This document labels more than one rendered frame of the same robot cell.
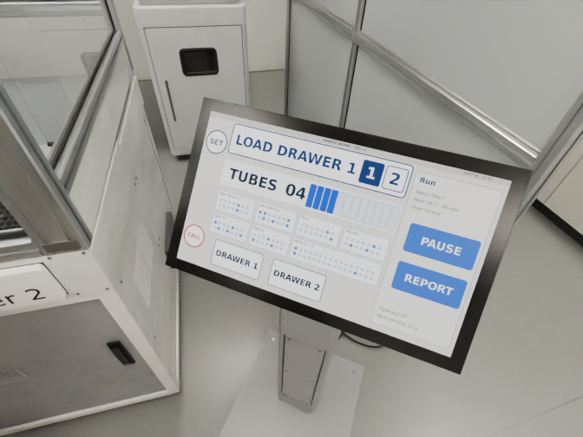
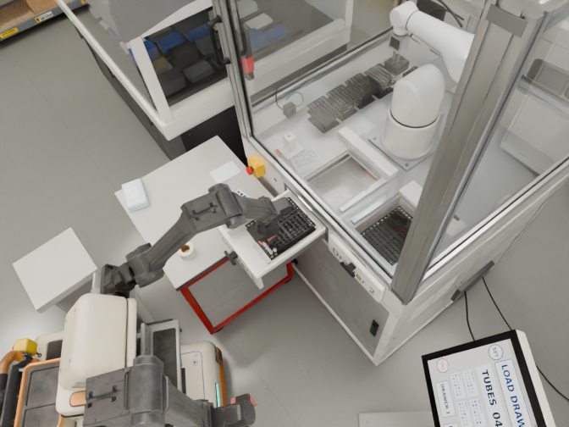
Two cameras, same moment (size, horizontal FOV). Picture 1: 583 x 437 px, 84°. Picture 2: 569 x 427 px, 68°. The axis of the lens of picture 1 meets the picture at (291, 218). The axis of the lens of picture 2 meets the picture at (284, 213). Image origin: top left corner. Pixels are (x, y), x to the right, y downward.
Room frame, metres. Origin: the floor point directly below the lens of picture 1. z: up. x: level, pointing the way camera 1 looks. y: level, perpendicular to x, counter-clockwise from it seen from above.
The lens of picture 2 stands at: (-0.08, 0.01, 2.34)
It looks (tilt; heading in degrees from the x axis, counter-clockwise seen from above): 57 degrees down; 76
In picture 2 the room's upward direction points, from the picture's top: 7 degrees counter-clockwise
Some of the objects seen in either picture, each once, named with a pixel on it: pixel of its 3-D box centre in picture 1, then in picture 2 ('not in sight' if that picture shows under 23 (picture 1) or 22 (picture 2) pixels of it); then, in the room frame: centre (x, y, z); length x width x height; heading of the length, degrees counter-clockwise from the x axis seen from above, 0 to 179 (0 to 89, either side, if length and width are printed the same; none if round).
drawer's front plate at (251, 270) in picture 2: not in sight; (240, 256); (-0.08, 0.83, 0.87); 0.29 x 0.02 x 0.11; 106
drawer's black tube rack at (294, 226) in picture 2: not in sight; (280, 229); (0.11, 0.89, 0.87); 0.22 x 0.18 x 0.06; 16
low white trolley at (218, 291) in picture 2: not in sight; (215, 242); (-0.18, 1.23, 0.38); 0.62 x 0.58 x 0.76; 106
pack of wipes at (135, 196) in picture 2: not in sight; (135, 194); (-0.44, 1.37, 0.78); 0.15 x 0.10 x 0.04; 93
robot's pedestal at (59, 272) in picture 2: not in sight; (93, 299); (-0.84, 1.15, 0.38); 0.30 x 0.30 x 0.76; 20
